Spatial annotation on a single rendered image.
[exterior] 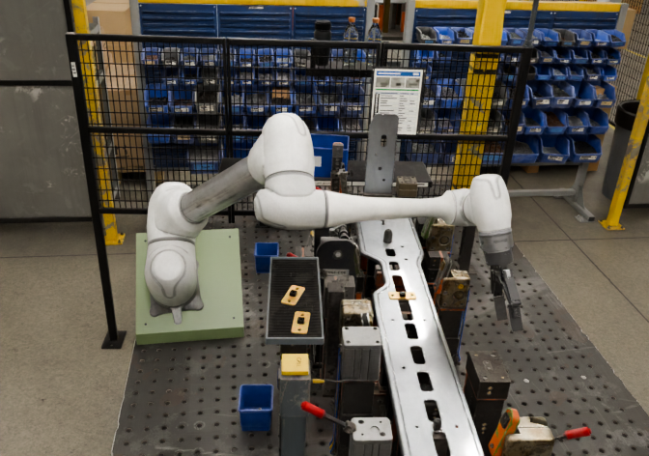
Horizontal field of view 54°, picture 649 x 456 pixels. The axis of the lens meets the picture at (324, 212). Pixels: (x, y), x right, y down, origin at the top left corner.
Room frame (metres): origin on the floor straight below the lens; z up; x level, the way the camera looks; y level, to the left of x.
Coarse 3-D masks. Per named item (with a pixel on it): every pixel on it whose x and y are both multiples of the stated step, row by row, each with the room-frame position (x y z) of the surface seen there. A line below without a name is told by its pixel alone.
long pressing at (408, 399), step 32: (384, 224) 2.08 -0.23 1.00; (384, 256) 1.85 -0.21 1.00; (416, 256) 1.86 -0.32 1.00; (384, 288) 1.66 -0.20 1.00; (416, 288) 1.67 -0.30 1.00; (384, 320) 1.50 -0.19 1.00; (416, 320) 1.50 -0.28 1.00; (384, 352) 1.35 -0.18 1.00; (448, 352) 1.37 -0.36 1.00; (416, 384) 1.24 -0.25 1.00; (448, 384) 1.24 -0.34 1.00; (416, 416) 1.12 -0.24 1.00; (448, 416) 1.13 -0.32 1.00; (416, 448) 1.03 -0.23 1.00; (480, 448) 1.04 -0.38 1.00
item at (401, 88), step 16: (384, 80) 2.63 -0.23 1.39; (400, 80) 2.64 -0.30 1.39; (416, 80) 2.64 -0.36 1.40; (384, 96) 2.63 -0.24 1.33; (400, 96) 2.64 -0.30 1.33; (416, 96) 2.64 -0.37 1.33; (384, 112) 2.63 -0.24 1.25; (400, 112) 2.64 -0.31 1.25; (416, 112) 2.64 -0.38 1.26; (368, 128) 2.63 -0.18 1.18; (400, 128) 2.64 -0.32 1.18; (416, 128) 2.64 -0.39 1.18
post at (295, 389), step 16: (288, 384) 1.08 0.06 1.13; (304, 384) 1.08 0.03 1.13; (288, 400) 1.08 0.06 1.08; (304, 400) 1.08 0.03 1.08; (288, 416) 1.08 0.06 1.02; (304, 416) 1.08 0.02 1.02; (288, 432) 1.08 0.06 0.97; (304, 432) 1.08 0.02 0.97; (288, 448) 1.08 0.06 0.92; (304, 448) 1.08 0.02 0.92
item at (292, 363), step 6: (282, 354) 1.14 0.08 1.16; (288, 354) 1.14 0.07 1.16; (294, 354) 1.14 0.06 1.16; (300, 354) 1.14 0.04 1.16; (306, 354) 1.14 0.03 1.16; (282, 360) 1.11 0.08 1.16; (288, 360) 1.12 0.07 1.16; (294, 360) 1.12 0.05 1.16; (300, 360) 1.12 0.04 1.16; (306, 360) 1.12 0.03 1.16; (282, 366) 1.10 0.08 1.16; (288, 366) 1.10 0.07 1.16; (294, 366) 1.10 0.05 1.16; (300, 366) 1.10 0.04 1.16; (306, 366) 1.10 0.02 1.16; (282, 372) 1.08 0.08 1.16; (288, 372) 1.08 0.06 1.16; (294, 372) 1.08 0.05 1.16; (300, 372) 1.08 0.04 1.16; (306, 372) 1.08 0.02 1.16
